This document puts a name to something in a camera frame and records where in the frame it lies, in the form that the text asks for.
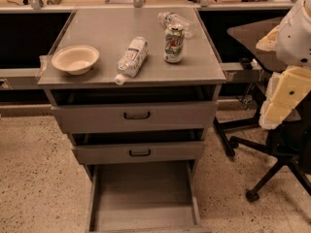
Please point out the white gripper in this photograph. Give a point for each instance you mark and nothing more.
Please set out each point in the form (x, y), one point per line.
(295, 38)

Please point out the clear plastic water bottle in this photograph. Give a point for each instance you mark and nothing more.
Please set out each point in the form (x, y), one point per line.
(132, 60)

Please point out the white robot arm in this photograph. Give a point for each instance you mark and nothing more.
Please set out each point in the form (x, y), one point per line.
(291, 40)

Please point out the crushed clear plastic bottle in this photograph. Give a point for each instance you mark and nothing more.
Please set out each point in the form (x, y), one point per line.
(170, 18)

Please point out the grey top drawer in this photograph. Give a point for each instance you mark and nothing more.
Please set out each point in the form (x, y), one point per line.
(135, 117)

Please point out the grey drawer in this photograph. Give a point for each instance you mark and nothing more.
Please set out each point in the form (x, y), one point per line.
(151, 197)
(135, 117)
(134, 153)

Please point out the grey drawer cabinet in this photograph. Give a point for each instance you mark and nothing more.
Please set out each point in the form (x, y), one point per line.
(123, 91)

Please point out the grey middle drawer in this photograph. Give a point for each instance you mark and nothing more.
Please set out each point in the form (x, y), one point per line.
(134, 153)

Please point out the grey bottom drawer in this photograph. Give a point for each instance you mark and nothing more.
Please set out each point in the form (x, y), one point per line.
(151, 197)

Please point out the green soda can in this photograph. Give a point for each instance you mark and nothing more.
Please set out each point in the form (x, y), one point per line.
(174, 43)

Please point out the black office chair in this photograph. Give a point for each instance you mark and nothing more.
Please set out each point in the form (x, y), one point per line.
(289, 143)

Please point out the white paper bowl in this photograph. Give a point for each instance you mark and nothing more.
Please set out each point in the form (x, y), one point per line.
(75, 60)

